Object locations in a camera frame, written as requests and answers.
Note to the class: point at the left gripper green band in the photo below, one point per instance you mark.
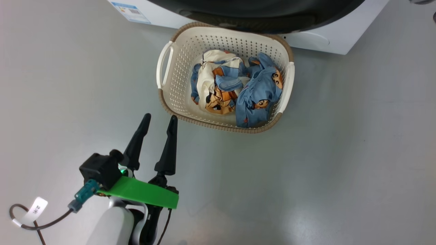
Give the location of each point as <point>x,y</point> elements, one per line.
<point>143,192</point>

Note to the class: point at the cream cartoon print garment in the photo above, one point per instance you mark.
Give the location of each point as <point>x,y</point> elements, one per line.
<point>209,78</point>

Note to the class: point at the blue cartoon print garment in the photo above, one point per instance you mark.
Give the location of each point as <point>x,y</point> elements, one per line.
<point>259,92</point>

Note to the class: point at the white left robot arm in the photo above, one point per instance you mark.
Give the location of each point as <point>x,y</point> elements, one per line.
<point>112,224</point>

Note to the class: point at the cream perforated laundry basket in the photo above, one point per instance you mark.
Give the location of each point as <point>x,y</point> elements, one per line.
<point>180,68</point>

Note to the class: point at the white washing machine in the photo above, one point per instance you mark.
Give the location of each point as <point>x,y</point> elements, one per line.
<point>340,34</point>

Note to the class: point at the blue energy label sticker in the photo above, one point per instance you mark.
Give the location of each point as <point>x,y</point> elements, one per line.
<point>131,12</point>

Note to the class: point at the round drain filter cover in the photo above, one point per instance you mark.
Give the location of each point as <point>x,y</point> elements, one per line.
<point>308,40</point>

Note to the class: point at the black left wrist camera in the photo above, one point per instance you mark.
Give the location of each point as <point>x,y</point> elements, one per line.
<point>100,170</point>

